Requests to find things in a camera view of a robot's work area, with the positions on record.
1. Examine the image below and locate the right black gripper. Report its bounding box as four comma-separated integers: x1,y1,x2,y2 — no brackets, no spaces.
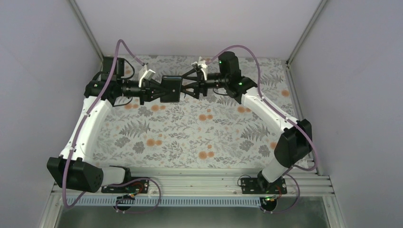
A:
178,68,228,99

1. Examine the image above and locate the black leather card holder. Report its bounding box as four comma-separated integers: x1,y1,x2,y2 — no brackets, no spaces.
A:
160,76,183,103

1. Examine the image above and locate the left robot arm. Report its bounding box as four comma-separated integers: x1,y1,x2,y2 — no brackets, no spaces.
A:
47,57,157,192

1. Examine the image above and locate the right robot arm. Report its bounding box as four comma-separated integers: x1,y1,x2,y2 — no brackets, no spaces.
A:
181,51,313,193

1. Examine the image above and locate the floral table mat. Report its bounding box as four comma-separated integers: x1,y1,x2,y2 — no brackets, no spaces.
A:
71,55,311,170

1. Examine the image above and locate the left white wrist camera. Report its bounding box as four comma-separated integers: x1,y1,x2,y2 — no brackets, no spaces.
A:
138,69,155,88

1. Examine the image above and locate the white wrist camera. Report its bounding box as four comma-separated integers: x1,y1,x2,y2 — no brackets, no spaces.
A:
138,69,155,88
191,57,208,81

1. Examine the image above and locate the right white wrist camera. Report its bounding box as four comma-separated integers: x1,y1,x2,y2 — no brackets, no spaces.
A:
191,57,208,81

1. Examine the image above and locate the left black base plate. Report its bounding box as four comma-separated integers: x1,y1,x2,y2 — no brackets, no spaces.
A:
101,177,150,194

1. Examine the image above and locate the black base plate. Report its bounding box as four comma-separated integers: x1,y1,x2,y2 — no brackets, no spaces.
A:
101,177,150,194
239,177,288,195

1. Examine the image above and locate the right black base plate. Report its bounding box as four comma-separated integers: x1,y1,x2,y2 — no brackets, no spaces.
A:
239,177,288,195

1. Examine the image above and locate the slotted cable duct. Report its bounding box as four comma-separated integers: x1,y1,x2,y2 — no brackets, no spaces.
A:
76,196,260,208

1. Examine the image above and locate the aluminium mounting rail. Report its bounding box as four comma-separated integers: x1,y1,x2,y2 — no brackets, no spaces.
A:
52,171,335,196

